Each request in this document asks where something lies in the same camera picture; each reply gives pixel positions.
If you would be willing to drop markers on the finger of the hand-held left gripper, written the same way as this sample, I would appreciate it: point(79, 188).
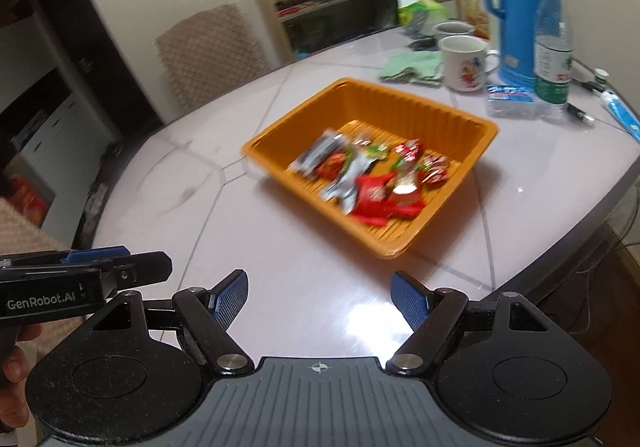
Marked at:
point(145, 268)
point(95, 254)

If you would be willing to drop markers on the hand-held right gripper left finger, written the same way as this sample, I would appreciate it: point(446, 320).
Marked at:
point(232, 294)

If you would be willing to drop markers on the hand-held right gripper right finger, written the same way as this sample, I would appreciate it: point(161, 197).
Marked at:
point(407, 299)

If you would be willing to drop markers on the red packet with beige picture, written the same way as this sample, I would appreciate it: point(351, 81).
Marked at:
point(405, 184)

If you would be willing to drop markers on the red packet with white print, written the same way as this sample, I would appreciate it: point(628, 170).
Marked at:
point(435, 169)

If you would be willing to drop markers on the silver and green foil packet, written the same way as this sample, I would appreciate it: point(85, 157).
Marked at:
point(345, 182)

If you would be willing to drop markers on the small red candy packet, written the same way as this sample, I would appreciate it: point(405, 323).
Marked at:
point(407, 149)

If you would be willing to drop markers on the black seaweed snack packet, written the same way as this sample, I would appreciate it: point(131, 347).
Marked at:
point(317, 152)

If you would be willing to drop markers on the orange plastic tray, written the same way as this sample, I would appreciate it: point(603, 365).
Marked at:
point(320, 112)

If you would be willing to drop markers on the person's left hand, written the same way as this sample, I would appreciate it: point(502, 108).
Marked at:
point(12, 367)

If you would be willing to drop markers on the beige quilted chair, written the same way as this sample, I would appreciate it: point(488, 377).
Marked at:
point(25, 227)
point(210, 57)

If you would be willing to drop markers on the red box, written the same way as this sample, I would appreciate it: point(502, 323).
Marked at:
point(30, 199)

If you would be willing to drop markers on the white cabinet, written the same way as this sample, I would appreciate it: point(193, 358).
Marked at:
point(65, 137)

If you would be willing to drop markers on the blue pocket tissue packet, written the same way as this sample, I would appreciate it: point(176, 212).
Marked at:
point(510, 99)

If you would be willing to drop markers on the light green cloth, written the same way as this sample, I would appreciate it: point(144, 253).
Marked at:
point(410, 67)

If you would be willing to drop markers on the white mug with cartoon print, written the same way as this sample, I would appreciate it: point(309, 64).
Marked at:
point(462, 64)

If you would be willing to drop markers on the black pen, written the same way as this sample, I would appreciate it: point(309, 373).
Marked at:
point(580, 114)

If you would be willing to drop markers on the plain white mug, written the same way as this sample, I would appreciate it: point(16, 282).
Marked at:
point(452, 29)

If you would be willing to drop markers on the clear water bottle green cap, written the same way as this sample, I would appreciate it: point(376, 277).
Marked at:
point(552, 67)

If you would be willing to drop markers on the wooden shelf unit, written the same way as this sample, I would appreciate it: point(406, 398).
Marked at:
point(267, 17)

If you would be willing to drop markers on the blue tube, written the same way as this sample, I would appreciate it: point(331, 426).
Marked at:
point(622, 114)

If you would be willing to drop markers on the green tissue pack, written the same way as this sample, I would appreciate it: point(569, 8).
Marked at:
point(420, 9)

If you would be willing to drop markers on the small white bottle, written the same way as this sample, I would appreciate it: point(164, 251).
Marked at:
point(600, 77)

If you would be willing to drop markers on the blue thermos jug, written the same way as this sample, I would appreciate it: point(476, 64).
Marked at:
point(520, 2)

